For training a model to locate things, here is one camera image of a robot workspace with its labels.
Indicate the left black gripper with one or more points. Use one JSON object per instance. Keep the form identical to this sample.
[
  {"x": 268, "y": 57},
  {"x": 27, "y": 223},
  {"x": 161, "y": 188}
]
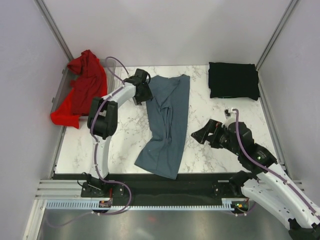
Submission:
[{"x": 148, "y": 96}]

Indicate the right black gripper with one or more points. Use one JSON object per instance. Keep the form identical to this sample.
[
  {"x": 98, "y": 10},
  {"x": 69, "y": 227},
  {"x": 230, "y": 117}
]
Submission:
[{"x": 201, "y": 135}]

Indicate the clear plastic bin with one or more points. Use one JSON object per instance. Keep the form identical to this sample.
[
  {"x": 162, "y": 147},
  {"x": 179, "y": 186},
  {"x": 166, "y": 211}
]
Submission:
[{"x": 65, "y": 85}]

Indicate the blue-grey t shirt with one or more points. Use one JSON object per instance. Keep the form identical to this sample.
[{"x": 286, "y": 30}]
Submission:
[{"x": 168, "y": 120}]

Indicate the red t shirt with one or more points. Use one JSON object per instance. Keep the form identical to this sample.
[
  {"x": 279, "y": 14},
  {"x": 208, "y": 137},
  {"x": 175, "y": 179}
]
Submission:
[{"x": 91, "y": 82}]

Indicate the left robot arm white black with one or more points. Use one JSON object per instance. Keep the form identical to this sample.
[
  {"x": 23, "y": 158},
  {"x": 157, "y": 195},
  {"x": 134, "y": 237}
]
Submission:
[{"x": 102, "y": 120}]

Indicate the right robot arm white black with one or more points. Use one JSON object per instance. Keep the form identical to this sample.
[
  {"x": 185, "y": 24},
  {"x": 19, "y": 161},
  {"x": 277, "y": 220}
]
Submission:
[{"x": 265, "y": 182}]

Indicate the folded black t shirt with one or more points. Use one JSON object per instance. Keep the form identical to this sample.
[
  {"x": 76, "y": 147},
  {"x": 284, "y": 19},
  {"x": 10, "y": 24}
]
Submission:
[{"x": 233, "y": 80}]

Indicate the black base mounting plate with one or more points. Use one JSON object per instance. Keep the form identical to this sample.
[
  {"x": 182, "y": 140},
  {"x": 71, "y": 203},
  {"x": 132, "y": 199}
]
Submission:
[{"x": 151, "y": 189}]

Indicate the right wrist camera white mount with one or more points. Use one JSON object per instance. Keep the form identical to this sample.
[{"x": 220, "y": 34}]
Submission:
[{"x": 230, "y": 116}]

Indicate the light blue cable duct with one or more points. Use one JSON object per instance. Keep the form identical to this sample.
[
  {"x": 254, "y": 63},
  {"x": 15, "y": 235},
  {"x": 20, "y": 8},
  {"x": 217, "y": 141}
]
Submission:
[{"x": 73, "y": 204}]

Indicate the left aluminium frame post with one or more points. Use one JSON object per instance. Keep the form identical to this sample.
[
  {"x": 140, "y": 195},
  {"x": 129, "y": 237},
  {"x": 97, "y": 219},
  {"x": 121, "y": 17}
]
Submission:
[{"x": 54, "y": 28}]

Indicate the aluminium frame post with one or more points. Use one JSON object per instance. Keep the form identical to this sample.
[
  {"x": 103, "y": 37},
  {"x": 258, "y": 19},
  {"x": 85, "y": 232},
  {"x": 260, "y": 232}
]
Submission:
[
  {"x": 54, "y": 28},
  {"x": 277, "y": 31}
]

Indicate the right aluminium frame post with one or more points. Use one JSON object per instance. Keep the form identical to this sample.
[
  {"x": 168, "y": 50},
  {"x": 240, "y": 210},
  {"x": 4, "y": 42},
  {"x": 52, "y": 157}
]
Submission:
[{"x": 277, "y": 31}]

